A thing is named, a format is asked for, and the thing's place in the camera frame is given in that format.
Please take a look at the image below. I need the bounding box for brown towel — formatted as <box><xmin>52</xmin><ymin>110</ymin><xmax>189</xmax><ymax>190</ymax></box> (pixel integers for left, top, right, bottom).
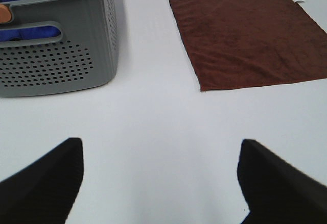
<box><xmin>169</xmin><ymin>0</ymin><xmax>326</xmax><ymax>91</ymax></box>

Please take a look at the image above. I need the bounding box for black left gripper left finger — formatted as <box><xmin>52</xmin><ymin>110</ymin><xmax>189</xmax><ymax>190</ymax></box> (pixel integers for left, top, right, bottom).
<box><xmin>1</xmin><ymin>138</ymin><xmax>84</xmax><ymax>223</ymax></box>

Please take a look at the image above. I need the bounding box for grey perforated plastic basket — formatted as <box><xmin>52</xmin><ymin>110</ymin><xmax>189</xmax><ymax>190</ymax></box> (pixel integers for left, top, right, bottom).
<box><xmin>1</xmin><ymin>0</ymin><xmax>119</xmax><ymax>97</ymax></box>

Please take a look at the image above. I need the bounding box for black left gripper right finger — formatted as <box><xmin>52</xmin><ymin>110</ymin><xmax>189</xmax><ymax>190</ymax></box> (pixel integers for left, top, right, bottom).
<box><xmin>237</xmin><ymin>139</ymin><xmax>326</xmax><ymax>223</ymax></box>

